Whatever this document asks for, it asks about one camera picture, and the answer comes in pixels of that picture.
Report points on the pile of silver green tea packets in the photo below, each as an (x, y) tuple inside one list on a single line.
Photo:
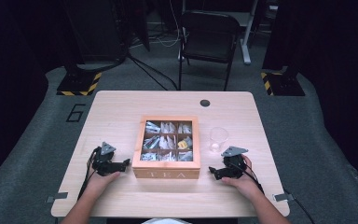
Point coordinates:
[(152, 127)]

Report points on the yellow black striped stand base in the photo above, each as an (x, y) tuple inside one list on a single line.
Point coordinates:
[(282, 85), (79, 85)]

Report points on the dark curtain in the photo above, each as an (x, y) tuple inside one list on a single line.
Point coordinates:
[(9, 77), (345, 77)]

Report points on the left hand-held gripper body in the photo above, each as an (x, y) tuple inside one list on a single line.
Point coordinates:
[(104, 165)]

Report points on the pile of white paper tea packets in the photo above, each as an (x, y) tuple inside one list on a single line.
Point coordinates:
[(167, 142)]

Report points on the grey paper tea bag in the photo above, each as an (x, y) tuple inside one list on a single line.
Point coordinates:
[(189, 142)]

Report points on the white desk leg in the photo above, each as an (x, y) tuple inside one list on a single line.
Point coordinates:
[(247, 46)]

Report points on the white brown print tea packet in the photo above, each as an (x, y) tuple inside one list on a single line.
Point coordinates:
[(168, 156)]

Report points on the yellow label tea bag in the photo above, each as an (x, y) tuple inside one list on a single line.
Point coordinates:
[(182, 144)]

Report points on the black stand post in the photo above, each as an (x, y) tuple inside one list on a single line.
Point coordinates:
[(281, 34), (93, 31)]

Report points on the clear glass cup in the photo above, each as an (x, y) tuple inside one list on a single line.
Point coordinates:
[(219, 138)]

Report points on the person's left hand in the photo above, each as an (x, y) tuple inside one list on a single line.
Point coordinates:
[(98, 185)]

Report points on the person's white clothing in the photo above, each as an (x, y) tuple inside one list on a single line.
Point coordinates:
[(166, 221)]

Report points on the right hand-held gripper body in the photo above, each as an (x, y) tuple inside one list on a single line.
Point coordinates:
[(234, 166)]

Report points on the black folding chair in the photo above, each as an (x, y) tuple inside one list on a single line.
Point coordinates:
[(209, 46)]

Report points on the white crumpled tea bag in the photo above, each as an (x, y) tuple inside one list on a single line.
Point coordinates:
[(188, 128), (181, 128)]

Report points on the wooden tea box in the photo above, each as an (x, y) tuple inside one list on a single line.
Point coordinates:
[(167, 174)]

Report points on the person's right hand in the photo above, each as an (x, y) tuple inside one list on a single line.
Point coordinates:
[(248, 185)]

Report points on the grey tape piece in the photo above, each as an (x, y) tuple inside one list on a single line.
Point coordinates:
[(57, 197), (284, 197)]

